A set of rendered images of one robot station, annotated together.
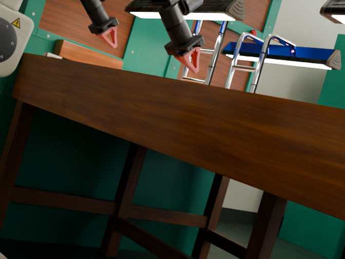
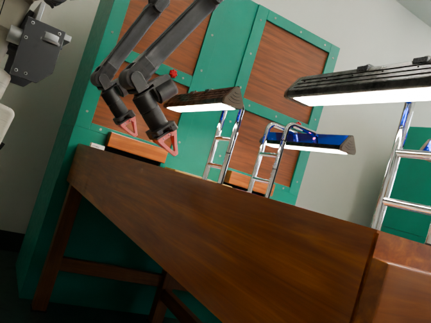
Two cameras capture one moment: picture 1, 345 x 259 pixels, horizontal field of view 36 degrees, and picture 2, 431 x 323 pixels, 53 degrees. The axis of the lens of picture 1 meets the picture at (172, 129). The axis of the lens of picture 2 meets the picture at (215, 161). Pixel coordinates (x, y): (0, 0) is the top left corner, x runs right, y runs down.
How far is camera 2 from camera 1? 0.48 m
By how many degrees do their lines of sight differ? 13
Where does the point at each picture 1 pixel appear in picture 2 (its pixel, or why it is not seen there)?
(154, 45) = (201, 136)
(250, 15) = (295, 109)
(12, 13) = not seen: outside the picture
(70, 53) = (118, 143)
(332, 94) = (399, 181)
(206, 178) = not seen: hidden behind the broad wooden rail
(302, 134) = (195, 213)
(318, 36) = (387, 129)
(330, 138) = (211, 217)
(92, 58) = (138, 148)
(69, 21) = not seen: hidden behind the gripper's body
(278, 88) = (349, 175)
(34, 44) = (87, 136)
